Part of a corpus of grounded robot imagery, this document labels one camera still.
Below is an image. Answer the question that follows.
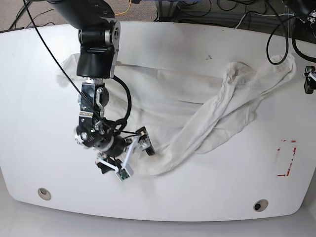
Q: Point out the red tape rectangle marker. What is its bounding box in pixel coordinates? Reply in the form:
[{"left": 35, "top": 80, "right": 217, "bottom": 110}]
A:
[{"left": 275, "top": 140, "right": 298, "bottom": 177}]

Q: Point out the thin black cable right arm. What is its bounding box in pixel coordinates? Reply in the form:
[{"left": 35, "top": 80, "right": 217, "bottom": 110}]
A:
[{"left": 22, "top": 0, "right": 139, "bottom": 136}]

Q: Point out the white t-shirt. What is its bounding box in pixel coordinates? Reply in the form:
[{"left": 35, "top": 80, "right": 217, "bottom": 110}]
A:
[{"left": 55, "top": 52, "right": 298, "bottom": 177}]

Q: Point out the white cable on floor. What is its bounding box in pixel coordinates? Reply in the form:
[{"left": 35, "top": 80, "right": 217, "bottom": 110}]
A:
[{"left": 234, "top": 10, "right": 297, "bottom": 29}]

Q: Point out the yellow cable on floor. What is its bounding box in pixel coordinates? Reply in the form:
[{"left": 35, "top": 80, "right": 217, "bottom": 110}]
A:
[{"left": 115, "top": 0, "right": 131, "bottom": 16}]

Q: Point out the left table cable grommet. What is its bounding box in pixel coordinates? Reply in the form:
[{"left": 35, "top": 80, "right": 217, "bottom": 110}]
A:
[{"left": 38, "top": 188, "right": 51, "bottom": 201}]

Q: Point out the right table cable grommet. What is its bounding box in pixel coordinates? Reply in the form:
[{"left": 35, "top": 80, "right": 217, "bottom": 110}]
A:
[{"left": 253, "top": 199, "right": 269, "bottom": 212}]

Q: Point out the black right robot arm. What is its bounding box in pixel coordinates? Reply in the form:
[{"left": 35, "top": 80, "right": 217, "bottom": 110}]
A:
[{"left": 49, "top": 0, "right": 155, "bottom": 180}]

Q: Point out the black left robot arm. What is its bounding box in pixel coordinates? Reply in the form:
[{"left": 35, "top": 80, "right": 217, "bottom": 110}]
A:
[{"left": 283, "top": 0, "right": 316, "bottom": 94}]

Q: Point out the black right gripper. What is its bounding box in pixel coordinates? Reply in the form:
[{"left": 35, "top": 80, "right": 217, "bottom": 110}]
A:
[{"left": 75, "top": 126, "right": 155, "bottom": 174}]

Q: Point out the table cable grommet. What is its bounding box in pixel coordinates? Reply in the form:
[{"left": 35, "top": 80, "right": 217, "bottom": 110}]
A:
[
  {"left": 38, "top": 188, "right": 51, "bottom": 201},
  {"left": 253, "top": 199, "right": 269, "bottom": 212}
]

